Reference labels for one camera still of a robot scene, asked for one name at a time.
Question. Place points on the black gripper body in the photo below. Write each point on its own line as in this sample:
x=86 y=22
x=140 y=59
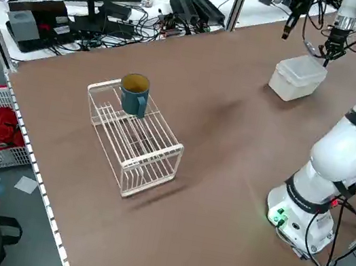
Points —
x=300 y=4
x=338 y=37

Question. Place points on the white plastic preservation box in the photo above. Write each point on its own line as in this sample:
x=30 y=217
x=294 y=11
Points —
x=294 y=81

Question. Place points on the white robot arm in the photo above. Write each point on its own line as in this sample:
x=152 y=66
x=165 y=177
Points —
x=339 y=158

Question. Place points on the grey box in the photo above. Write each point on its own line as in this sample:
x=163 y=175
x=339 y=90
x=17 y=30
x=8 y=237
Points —
x=21 y=26

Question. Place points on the black power adapter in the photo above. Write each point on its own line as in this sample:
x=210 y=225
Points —
x=206 y=9
x=183 y=6

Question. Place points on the dark teal mug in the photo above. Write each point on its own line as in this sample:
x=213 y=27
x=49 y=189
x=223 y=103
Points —
x=132 y=101

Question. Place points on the black monitor stand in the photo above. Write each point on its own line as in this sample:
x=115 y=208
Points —
x=90 y=4

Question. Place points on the red roses bunch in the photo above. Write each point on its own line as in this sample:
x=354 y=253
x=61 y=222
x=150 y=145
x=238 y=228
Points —
x=0 y=125

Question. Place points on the white paper square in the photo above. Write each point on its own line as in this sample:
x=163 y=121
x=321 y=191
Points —
x=26 y=185

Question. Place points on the aluminium frame post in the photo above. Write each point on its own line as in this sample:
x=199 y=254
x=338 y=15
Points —
x=238 y=6

